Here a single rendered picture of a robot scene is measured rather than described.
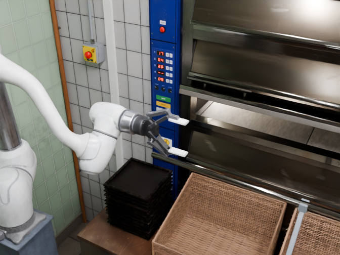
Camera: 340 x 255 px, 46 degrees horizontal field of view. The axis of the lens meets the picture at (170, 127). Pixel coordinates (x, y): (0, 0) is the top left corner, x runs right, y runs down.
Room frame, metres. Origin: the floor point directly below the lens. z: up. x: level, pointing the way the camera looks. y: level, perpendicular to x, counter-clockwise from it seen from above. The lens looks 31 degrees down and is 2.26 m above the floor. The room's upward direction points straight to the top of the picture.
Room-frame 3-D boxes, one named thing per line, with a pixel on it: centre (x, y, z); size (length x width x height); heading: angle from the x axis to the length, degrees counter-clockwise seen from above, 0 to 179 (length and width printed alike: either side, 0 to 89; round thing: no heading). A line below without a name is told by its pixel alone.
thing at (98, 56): (2.13, 0.43, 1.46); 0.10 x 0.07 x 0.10; 61
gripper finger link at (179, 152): (1.22, -0.03, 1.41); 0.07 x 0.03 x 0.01; 61
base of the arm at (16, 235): (1.24, 0.67, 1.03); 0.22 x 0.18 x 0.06; 153
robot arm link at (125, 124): (1.32, 0.15, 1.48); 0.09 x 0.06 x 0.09; 151
